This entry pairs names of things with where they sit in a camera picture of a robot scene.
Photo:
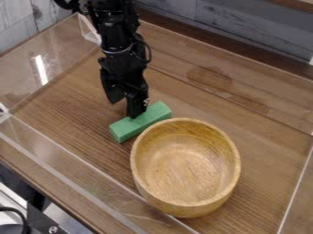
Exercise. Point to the clear acrylic tray walls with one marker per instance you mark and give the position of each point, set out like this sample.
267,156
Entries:
251,92

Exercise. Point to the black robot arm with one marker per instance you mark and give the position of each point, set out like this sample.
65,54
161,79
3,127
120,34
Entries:
116,22

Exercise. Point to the black metal table bracket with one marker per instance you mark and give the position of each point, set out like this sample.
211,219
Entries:
41,224

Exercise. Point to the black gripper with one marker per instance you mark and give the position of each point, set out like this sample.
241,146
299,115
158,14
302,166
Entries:
122,68

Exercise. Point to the brown wooden bowl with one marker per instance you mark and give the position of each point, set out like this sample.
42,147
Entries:
187,167

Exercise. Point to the green rectangular block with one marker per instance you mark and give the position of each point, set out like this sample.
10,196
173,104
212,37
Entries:
128,128

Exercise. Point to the clear acrylic corner bracket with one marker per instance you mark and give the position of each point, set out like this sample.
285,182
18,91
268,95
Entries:
88,30

